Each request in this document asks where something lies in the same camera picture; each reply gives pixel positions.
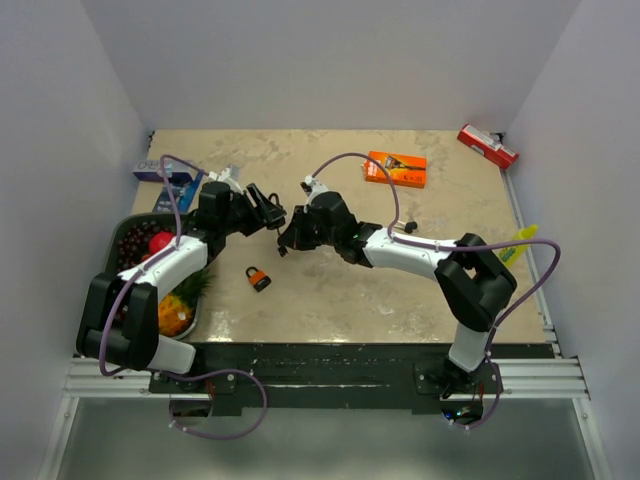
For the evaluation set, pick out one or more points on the black key bunch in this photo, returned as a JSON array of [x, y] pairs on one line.
[[282, 242]]

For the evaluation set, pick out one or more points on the red box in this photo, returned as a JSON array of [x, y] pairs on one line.
[[490, 148]]

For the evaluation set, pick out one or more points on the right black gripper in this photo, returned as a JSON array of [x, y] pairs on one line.
[[295, 236]]

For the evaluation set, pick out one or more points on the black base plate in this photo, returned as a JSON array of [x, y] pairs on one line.
[[402, 376]]

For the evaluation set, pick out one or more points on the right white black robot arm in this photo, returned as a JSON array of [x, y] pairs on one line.
[[475, 284]]

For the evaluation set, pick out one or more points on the orange black padlock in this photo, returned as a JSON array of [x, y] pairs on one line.
[[257, 278]]

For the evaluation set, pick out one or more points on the red apple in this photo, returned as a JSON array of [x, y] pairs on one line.
[[159, 241]]

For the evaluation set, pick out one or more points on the grey fruit tray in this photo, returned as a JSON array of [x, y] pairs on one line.
[[167, 222]]

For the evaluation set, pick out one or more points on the yellow glue bottle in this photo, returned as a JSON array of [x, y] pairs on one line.
[[510, 254]]

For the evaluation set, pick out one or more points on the dark red grape bunch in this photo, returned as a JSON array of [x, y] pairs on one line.
[[134, 246]]

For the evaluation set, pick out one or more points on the orange toy pineapple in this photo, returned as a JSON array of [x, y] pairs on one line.
[[176, 311]]

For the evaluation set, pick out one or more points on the white blue toothpaste box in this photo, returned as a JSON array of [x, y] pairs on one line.
[[150, 171]]

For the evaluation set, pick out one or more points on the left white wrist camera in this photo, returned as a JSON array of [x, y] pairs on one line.
[[228, 175]]

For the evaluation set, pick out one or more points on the black Kaijing padlock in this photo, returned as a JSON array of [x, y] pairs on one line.
[[274, 202]]

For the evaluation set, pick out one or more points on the orange razor box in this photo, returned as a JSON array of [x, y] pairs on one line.
[[404, 170]]

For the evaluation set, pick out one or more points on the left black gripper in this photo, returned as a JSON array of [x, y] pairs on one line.
[[261, 216]]

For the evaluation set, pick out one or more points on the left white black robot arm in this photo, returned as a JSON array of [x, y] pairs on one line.
[[119, 325]]

